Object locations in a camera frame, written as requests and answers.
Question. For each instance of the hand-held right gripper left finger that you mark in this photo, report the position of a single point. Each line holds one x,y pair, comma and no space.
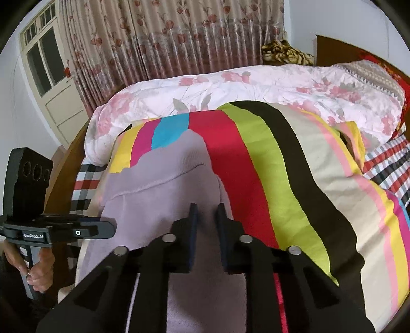
193,238

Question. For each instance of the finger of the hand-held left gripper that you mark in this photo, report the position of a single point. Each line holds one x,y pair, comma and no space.
104,229

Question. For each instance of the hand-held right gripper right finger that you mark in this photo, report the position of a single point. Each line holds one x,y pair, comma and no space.
221,238

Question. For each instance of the person's left hand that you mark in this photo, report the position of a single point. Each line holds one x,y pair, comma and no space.
44,272

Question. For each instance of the colourful striped bed cover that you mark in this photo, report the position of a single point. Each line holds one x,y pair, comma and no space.
288,179

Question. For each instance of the cream panelled door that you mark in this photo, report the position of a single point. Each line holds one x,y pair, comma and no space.
54,96

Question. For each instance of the red door ornament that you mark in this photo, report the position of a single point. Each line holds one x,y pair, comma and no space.
67,71

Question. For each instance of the pink floral quilt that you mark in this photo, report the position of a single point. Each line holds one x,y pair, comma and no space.
262,83

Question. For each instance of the red black plaid sheet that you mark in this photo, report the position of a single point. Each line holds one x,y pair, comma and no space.
387,166

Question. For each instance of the floral pleated curtain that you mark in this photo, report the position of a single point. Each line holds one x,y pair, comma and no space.
160,41

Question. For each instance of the yellow brown floral blanket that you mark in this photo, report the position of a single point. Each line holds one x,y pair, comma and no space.
285,52

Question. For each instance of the red floral pillow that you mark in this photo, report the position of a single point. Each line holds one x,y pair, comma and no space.
389,72

